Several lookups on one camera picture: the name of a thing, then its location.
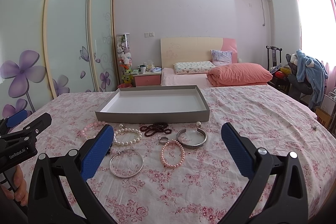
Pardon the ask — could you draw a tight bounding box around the thin silver hoop bangle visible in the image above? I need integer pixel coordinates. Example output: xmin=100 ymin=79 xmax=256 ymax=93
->
xmin=109 ymin=149 xmax=144 ymax=179

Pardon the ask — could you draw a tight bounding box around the pink curtain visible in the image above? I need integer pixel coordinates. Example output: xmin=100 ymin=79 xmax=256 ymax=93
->
xmin=288 ymin=0 xmax=336 ymax=77

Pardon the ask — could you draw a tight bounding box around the dark red bead necklace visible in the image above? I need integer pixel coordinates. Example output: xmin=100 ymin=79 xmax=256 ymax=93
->
xmin=139 ymin=122 xmax=173 ymax=137

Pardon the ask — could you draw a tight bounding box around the pink bed sheet mattress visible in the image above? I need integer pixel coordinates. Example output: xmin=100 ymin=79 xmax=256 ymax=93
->
xmin=160 ymin=67 xmax=268 ymax=87

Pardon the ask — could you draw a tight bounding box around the white mug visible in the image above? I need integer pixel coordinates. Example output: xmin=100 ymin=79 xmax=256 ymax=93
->
xmin=141 ymin=66 xmax=146 ymax=74

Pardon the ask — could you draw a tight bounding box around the cream pink headboard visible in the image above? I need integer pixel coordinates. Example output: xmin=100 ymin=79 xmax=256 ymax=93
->
xmin=160 ymin=37 xmax=238 ymax=68

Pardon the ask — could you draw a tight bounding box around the pink nightstand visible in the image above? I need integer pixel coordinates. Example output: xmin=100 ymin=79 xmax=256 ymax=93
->
xmin=134 ymin=72 xmax=161 ymax=87

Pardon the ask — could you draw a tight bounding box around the folded coral duvet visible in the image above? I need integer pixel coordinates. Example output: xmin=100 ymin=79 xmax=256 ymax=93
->
xmin=207 ymin=63 xmax=273 ymax=87

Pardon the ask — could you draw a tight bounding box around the purple patterned pillow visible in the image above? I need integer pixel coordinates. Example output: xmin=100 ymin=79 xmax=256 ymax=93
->
xmin=211 ymin=50 xmax=232 ymax=67

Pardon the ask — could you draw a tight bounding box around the blue plush garment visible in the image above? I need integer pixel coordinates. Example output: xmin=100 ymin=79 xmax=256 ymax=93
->
xmin=296 ymin=50 xmax=328 ymax=109

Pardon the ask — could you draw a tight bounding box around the silver cuff bangle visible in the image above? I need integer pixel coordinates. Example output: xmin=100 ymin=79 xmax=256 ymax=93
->
xmin=176 ymin=127 xmax=207 ymax=149

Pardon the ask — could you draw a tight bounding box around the white pearl bracelet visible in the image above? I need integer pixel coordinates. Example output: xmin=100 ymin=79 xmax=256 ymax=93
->
xmin=112 ymin=127 xmax=143 ymax=147

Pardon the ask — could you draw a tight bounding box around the floral pink bedspread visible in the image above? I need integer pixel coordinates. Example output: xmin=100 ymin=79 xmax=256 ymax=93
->
xmin=10 ymin=85 xmax=336 ymax=224

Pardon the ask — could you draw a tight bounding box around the black wooden chair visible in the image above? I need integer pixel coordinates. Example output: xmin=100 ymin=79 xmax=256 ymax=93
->
xmin=266 ymin=46 xmax=290 ymax=94

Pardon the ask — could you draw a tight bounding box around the floral white pillow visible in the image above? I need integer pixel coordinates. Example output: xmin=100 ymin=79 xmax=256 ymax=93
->
xmin=174 ymin=61 xmax=215 ymax=75

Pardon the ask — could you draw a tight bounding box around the plush toy display tube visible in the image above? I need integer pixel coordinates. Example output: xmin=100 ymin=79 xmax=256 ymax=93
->
xmin=116 ymin=33 xmax=133 ymax=84

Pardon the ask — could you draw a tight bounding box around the sliding floral wardrobe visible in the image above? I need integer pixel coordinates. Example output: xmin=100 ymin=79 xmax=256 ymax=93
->
xmin=1 ymin=0 xmax=118 ymax=117

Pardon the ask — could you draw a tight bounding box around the grey cardboard tray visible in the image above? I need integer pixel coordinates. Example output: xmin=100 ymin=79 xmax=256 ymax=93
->
xmin=95 ymin=85 xmax=210 ymax=124

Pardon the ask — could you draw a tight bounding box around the pink chunky bead bracelet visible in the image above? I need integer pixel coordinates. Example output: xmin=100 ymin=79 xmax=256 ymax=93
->
xmin=80 ymin=120 xmax=106 ymax=138

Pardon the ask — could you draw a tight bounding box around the red lined waste bin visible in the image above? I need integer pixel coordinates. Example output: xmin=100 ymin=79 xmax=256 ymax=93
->
xmin=118 ymin=83 xmax=133 ymax=89

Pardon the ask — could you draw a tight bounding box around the person's left hand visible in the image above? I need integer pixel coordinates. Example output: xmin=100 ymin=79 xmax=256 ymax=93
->
xmin=1 ymin=165 xmax=29 ymax=206

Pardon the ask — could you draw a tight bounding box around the pink pearl bracelet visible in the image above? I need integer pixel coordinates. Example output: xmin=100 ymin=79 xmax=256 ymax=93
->
xmin=160 ymin=139 xmax=186 ymax=169

